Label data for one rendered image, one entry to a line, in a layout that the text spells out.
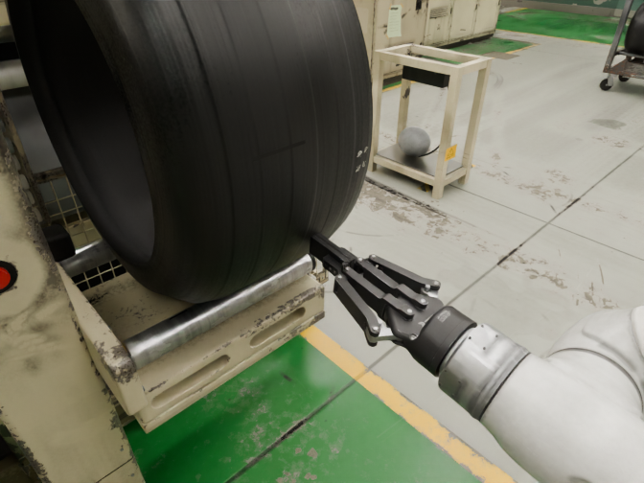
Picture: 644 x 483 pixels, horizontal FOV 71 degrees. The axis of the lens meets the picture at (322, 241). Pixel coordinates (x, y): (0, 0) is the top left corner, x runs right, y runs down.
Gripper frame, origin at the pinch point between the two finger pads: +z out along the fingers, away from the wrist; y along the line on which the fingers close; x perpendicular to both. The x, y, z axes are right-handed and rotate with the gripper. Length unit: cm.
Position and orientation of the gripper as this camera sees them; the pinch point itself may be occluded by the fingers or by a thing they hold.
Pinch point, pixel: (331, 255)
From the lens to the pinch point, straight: 61.0
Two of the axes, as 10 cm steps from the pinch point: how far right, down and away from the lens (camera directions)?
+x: -0.8, 7.7, 6.3
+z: -6.8, -5.1, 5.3
